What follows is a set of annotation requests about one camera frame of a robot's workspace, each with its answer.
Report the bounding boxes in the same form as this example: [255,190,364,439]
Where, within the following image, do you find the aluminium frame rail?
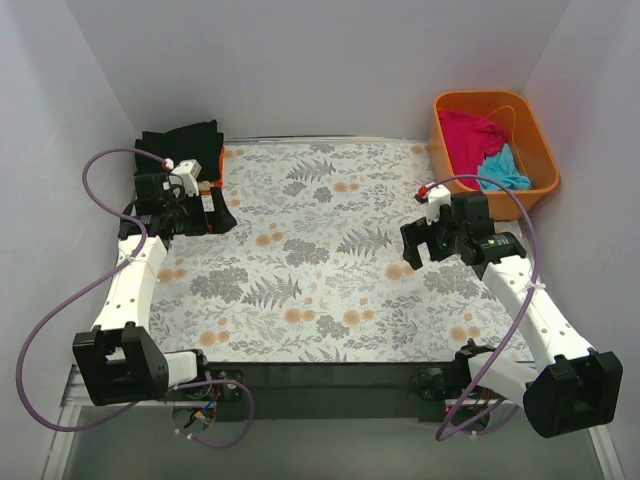
[41,364,171,480]

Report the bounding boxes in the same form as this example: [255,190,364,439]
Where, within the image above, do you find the orange plastic basket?
[428,90,560,221]

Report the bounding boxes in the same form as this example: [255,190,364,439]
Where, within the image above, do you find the teal t shirt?
[477,143,532,191]

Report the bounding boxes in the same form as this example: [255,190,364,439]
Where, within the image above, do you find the folded black t shirt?
[134,120,224,183]

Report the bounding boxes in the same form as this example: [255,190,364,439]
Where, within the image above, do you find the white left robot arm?
[72,159,237,406]

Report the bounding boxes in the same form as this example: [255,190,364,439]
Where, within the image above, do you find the floral patterned table mat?
[150,141,512,362]

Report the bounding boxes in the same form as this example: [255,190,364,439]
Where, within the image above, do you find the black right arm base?
[409,364,503,433]

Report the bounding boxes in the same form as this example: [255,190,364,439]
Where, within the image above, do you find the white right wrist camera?
[415,182,451,225]

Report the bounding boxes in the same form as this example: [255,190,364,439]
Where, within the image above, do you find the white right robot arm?
[401,186,623,438]

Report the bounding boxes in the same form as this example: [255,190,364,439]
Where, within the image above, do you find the pink t shirt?
[438,111,509,191]

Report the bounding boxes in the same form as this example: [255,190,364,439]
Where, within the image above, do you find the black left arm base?
[162,367,244,433]

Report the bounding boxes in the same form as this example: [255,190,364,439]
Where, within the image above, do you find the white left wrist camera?
[161,158,201,197]

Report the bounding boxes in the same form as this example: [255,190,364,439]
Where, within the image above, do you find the folded orange t shirt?
[215,145,226,187]

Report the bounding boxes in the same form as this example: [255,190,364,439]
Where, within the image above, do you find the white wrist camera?
[161,158,201,197]
[415,182,451,225]

